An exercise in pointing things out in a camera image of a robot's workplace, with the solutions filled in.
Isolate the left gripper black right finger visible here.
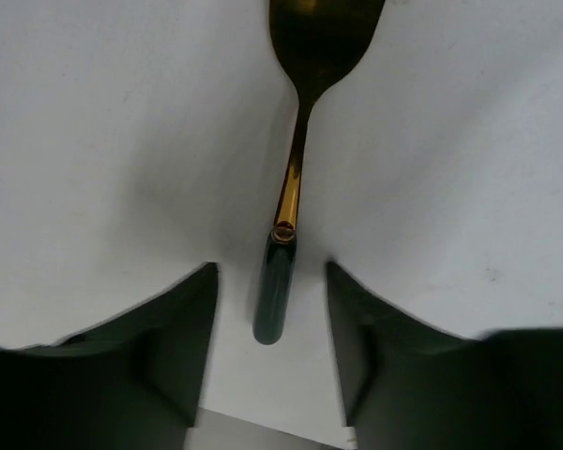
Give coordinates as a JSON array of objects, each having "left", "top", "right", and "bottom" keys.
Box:
[{"left": 326, "top": 262, "right": 563, "bottom": 449}]

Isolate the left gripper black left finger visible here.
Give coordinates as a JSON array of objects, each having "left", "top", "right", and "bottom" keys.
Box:
[{"left": 0, "top": 262, "right": 219, "bottom": 449}]

